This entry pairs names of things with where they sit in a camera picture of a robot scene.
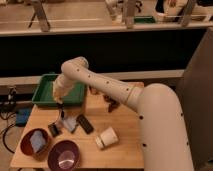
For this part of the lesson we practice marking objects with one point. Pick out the blue box on floor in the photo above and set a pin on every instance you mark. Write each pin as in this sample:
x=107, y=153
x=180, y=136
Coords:
x=22, y=116

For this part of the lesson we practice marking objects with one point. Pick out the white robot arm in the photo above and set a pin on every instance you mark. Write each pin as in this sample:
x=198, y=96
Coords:
x=163, y=133

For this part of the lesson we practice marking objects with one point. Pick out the light blue small packet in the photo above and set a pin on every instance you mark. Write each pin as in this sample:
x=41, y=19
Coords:
x=70, y=123

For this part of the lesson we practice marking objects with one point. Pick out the black rectangular remote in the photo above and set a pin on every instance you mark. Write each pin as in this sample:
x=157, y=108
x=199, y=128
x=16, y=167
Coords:
x=85, y=124

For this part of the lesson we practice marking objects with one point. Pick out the blue folded cloth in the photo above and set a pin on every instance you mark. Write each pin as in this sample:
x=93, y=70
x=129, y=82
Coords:
x=37, y=141

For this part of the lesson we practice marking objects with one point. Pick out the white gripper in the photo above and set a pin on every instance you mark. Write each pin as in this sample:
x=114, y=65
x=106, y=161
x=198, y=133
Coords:
x=62, y=85

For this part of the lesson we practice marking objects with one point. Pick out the maroon empty bowl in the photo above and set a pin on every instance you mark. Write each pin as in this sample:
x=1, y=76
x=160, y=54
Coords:
x=64, y=156

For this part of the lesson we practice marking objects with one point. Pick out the green plastic tray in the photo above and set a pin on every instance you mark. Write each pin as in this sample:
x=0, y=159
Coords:
x=43, y=94

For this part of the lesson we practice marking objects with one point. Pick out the small dark block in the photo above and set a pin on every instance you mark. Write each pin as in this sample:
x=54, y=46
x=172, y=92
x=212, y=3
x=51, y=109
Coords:
x=54, y=129

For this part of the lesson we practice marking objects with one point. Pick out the white paper cup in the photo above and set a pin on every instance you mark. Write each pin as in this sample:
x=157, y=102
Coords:
x=106, y=138

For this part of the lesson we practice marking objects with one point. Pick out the dark red bowl with cloth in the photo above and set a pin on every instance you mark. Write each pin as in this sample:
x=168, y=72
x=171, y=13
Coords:
x=27, y=149

